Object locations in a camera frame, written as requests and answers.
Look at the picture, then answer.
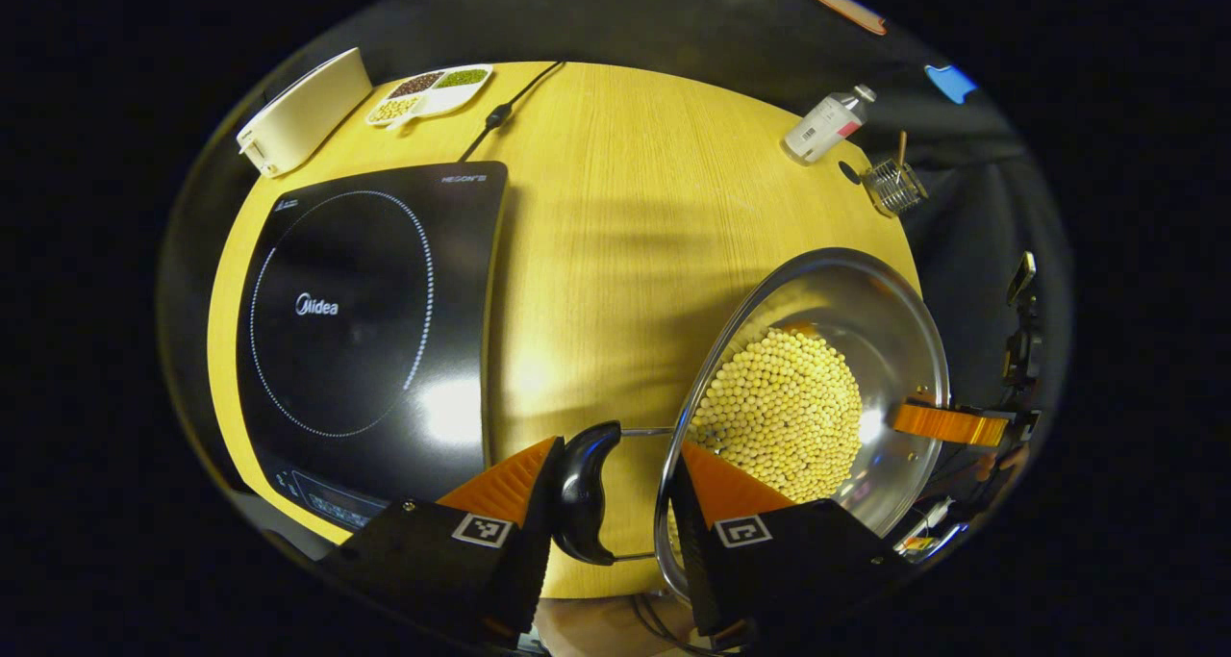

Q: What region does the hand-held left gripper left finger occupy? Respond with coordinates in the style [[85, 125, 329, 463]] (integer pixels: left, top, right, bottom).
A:
[[322, 436, 568, 653]]

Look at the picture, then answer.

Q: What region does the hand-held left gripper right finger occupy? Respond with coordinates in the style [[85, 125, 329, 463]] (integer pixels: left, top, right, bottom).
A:
[[666, 441, 910, 653]]

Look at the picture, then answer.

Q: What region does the steel pot with soybeans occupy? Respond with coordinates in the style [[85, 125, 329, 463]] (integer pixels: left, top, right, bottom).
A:
[[550, 246, 953, 605]]

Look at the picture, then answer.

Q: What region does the black induction cooktop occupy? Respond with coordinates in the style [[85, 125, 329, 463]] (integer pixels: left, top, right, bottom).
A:
[[236, 161, 511, 533]]

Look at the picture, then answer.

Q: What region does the glass cup with stick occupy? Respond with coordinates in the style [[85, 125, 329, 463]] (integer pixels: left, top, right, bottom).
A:
[[859, 131, 930, 218]]

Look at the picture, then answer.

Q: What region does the white plastic bottle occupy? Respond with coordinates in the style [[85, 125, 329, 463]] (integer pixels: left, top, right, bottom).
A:
[[782, 84, 878, 165]]

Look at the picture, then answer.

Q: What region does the white divided dish of beans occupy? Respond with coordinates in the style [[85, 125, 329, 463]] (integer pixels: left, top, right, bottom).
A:
[[364, 63, 494, 129]]

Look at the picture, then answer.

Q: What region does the white toaster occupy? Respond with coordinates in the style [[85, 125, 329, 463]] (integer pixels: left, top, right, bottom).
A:
[[236, 47, 374, 178]]

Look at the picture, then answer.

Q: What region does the black power cable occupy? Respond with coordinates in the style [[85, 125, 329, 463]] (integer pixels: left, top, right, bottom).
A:
[[457, 61, 566, 164]]

